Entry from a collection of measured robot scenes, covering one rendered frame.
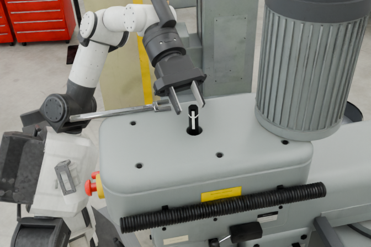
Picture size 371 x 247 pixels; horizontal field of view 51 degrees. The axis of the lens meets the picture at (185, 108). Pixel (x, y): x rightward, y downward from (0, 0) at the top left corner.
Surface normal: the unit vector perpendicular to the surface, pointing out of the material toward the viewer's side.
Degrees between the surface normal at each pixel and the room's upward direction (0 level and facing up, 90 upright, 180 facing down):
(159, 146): 0
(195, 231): 90
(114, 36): 93
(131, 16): 74
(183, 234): 90
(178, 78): 30
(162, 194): 90
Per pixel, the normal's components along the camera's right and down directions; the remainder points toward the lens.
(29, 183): 0.39, 0.01
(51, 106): -0.45, 0.08
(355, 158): -0.04, -0.80
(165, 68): 0.18, -0.43
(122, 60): 0.19, 0.58
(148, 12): 0.45, -0.49
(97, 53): 0.50, 0.44
